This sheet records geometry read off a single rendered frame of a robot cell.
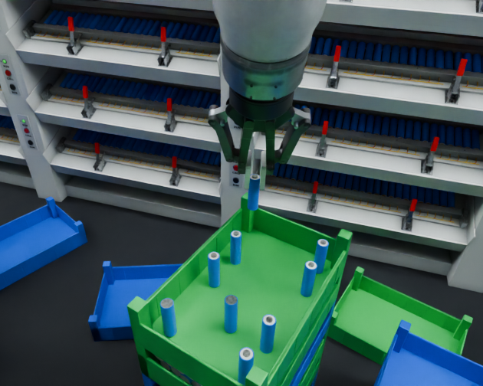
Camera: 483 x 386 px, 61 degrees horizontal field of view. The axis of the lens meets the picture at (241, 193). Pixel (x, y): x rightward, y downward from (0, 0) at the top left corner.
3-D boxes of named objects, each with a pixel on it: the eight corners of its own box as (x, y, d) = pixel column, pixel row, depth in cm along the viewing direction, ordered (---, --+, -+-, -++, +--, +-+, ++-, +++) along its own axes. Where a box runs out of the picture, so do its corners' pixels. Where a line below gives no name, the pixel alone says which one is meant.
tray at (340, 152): (487, 197, 102) (514, 165, 91) (254, 158, 115) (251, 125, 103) (484, 137, 113) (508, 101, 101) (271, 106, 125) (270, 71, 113)
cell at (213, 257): (215, 289, 65) (215, 260, 61) (206, 284, 65) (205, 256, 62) (221, 282, 66) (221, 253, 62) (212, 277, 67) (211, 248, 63)
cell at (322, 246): (320, 275, 68) (326, 246, 64) (310, 270, 68) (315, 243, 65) (324, 268, 69) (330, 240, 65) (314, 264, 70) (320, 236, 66)
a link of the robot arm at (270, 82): (314, 67, 38) (305, 109, 43) (310, 2, 42) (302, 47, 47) (216, 63, 38) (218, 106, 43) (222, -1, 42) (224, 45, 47)
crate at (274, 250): (257, 421, 49) (261, 387, 44) (133, 341, 57) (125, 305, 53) (345, 267, 70) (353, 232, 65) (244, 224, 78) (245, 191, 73)
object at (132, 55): (222, 89, 106) (215, 45, 94) (23, 63, 118) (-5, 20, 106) (243, 40, 116) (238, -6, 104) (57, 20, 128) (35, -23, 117)
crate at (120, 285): (93, 341, 102) (87, 322, 97) (108, 279, 118) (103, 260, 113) (214, 335, 104) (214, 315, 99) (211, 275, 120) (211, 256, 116)
